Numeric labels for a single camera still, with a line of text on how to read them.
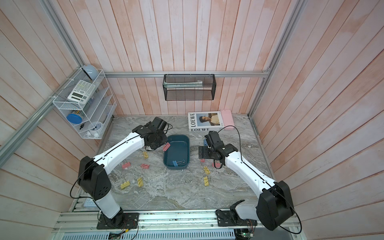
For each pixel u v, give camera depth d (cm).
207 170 90
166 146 84
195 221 74
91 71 82
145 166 91
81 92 76
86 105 74
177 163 93
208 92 107
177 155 95
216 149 61
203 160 94
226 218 73
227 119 115
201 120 112
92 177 45
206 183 85
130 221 73
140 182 84
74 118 76
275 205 40
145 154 96
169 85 89
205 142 104
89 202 78
